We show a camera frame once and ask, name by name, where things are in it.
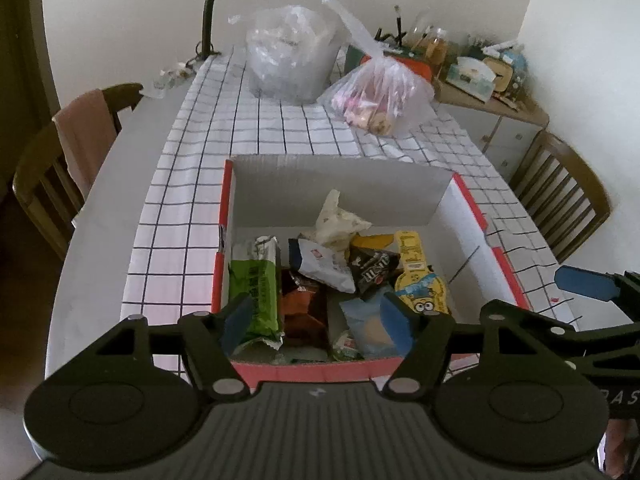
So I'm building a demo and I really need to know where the blue cookie packet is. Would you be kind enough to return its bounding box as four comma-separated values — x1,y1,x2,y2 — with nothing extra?
340,297,402,359

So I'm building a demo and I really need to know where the person's right forearm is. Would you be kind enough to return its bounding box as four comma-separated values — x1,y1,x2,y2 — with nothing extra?
604,419,640,480

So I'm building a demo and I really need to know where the pink plastic bag of snacks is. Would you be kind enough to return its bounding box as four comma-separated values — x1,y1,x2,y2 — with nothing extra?
320,0,436,137

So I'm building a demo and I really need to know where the checkered tablecloth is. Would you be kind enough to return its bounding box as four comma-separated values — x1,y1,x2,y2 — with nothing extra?
120,45,583,382

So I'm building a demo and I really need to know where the black snack packet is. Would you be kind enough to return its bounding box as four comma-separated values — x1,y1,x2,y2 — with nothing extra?
347,247,402,297

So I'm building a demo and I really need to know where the white red green wrapper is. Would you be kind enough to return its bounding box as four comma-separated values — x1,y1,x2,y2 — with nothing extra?
330,330,364,362

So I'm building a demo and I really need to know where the clear plastic wrapper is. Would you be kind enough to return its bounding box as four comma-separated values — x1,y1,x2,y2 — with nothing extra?
152,62,194,99

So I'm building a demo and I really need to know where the green white snack packet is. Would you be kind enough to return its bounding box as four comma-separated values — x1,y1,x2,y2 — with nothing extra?
227,236,286,357

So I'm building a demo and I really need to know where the green white tissue box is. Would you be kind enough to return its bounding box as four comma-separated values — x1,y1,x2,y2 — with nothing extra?
445,56,497,101

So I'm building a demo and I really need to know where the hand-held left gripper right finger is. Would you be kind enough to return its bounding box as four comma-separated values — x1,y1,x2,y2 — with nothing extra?
381,290,571,402

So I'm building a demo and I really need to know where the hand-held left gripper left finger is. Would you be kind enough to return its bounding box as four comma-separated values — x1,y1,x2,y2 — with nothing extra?
95,293,254,402

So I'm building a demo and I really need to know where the red green box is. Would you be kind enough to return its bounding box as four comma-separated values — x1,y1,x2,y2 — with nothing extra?
345,45,434,81

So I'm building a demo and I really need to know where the brown snack packet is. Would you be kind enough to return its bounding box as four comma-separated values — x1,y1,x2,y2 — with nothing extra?
280,269,332,349

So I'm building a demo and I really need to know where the amber bottle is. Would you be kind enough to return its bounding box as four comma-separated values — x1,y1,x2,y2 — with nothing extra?
425,27,449,73

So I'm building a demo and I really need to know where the wooden chair with cloth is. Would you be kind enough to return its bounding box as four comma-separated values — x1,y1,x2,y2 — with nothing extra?
12,83,144,261

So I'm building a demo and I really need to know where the yellow snack packet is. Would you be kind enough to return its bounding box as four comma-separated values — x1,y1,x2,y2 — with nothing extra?
393,230,452,317

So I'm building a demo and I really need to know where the large clear plastic bag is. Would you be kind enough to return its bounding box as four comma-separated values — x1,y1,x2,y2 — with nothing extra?
229,5,347,106

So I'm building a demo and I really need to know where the pink cloth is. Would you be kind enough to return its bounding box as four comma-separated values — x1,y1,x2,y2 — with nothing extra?
52,89,119,196

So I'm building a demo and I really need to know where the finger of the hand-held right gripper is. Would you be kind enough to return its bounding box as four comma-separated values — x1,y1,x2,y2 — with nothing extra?
554,265,640,320
549,321,640,377

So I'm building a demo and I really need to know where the glass dome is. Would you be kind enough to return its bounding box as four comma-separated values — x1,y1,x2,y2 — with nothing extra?
407,10,437,51

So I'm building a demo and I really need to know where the yellow retro box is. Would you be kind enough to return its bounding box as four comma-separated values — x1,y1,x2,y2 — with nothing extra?
482,57,517,93

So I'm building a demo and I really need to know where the white blue snack packet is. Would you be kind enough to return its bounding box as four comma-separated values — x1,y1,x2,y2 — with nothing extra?
288,237,357,295

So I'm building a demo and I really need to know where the red cardboard box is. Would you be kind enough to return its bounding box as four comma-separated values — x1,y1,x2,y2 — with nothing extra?
210,155,534,382

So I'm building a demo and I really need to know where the blue pack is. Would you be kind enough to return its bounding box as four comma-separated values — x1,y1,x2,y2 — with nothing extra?
500,45,529,91

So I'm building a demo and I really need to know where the black stand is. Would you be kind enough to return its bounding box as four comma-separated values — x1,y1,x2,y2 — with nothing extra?
375,5,409,46

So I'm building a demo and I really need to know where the white wooden cabinet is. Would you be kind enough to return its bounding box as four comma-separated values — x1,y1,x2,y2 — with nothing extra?
432,80,551,171

